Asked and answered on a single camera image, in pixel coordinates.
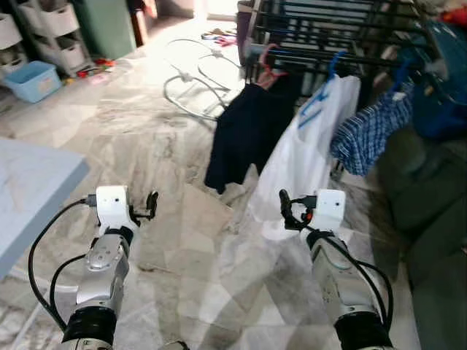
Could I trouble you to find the small colourful toys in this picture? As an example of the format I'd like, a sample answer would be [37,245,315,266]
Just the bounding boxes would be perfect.
[66,58,114,77]

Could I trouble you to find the green laundry hamper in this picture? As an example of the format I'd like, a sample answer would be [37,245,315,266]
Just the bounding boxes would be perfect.
[73,0,137,59]

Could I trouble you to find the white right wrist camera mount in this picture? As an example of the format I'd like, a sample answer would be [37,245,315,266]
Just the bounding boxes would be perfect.
[314,190,347,233]

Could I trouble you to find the black metal drying rack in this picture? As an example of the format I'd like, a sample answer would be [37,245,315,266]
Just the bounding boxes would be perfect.
[241,0,467,96]

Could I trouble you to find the blue plastic storage box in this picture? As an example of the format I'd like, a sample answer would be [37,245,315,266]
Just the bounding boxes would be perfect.
[409,18,467,143]

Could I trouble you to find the light blue plastic bin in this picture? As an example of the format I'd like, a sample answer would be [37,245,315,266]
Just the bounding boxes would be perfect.
[4,61,63,103]

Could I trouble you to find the white drawer tower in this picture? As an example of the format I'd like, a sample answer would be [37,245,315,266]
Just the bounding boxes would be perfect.
[0,11,26,74]
[15,0,92,74]

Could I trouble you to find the white folding table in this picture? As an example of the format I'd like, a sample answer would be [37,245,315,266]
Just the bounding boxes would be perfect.
[0,137,90,278]

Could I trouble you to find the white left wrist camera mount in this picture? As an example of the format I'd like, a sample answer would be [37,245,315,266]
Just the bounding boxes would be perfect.
[95,185,136,233]

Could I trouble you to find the white wire bouncer frame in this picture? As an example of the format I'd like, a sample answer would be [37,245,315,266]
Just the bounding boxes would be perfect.
[162,38,245,121]

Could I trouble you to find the dark green sofa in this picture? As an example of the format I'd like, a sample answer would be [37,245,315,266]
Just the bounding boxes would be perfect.
[376,124,467,350]

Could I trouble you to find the blue plaid shirt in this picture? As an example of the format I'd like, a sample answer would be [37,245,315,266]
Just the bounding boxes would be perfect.
[330,82,415,176]

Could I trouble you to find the red cloth pile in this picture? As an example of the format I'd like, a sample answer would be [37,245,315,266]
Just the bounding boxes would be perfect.
[441,6,467,26]

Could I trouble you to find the blue plastic hanger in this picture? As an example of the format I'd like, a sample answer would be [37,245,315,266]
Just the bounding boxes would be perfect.
[326,50,350,81]
[390,58,413,96]

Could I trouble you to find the pink plastic hanger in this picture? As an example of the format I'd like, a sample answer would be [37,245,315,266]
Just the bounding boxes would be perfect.
[259,44,289,88]

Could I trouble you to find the white shirt blue trim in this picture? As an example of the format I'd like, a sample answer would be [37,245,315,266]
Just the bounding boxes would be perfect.
[248,73,362,223]

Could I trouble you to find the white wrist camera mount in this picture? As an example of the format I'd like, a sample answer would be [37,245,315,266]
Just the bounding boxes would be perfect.
[95,185,136,233]
[314,190,347,233]

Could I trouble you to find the navy blue garment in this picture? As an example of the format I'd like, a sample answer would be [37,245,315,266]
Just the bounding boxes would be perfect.
[204,73,304,194]

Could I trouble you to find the pink slippers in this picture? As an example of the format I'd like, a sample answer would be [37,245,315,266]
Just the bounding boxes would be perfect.
[201,29,238,46]

